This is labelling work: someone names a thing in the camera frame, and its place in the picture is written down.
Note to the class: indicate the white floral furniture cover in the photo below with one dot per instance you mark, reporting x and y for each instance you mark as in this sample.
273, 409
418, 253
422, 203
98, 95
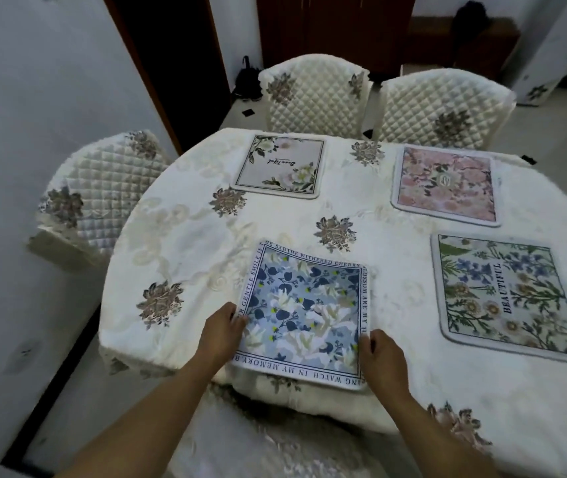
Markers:
552, 44

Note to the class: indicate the person's left thumb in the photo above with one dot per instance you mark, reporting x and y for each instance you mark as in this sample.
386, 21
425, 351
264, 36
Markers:
240, 323

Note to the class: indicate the person's right forearm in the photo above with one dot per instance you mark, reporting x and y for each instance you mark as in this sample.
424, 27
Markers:
430, 433

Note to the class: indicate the dark wooden cabinet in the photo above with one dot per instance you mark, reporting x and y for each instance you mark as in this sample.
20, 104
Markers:
333, 29

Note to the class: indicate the person's right thumb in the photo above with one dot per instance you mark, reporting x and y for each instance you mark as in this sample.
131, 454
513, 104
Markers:
364, 345

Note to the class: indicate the white floral placemat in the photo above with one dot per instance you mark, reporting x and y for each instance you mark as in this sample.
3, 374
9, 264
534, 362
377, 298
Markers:
278, 166

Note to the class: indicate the dark wooden bench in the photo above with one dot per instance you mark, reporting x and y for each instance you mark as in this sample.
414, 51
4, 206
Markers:
502, 49

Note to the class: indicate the person's left forearm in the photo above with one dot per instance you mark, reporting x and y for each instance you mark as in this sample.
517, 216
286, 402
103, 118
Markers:
144, 418

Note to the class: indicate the black bag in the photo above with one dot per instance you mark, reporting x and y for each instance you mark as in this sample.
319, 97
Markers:
247, 82

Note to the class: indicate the cream quilted chair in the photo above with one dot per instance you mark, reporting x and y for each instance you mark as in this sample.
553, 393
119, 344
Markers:
263, 443
313, 99
437, 111
94, 189

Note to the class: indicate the dark wooden door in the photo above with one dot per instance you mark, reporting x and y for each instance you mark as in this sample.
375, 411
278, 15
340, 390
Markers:
169, 64

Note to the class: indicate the person's right hand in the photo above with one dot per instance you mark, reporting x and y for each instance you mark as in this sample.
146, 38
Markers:
385, 363

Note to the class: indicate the pink floral placemat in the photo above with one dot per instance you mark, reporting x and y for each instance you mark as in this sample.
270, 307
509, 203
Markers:
445, 186

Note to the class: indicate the blue floral placemat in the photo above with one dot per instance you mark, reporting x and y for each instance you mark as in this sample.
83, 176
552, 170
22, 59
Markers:
303, 303

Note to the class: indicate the black bundle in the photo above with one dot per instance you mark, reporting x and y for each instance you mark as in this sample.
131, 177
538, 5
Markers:
470, 19

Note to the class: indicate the green floral placemat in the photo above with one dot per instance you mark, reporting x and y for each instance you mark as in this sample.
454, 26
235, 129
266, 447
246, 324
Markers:
507, 298

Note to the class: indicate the cream embroidered tablecloth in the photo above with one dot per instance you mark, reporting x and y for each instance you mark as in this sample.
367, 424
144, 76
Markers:
378, 243

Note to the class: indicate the person's left hand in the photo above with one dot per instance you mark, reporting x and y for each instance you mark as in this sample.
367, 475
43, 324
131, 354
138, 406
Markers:
218, 338

